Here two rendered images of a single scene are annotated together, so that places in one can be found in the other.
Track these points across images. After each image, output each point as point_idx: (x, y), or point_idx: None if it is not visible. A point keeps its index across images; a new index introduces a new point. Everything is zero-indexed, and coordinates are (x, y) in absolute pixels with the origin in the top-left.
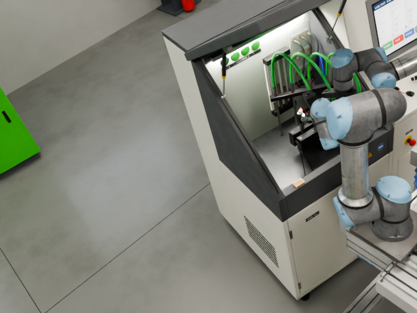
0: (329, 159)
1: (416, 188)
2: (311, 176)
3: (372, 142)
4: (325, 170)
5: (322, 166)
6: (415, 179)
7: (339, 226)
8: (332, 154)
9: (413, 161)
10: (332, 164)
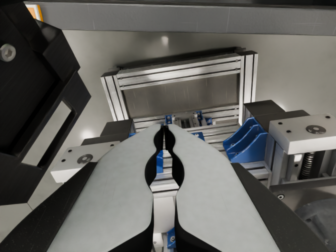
0: (154, 1)
1: (247, 111)
2: (74, 17)
3: (283, 34)
4: (117, 29)
5: (121, 7)
6: (253, 120)
7: (61, 156)
8: None
9: (274, 133)
10: (148, 25)
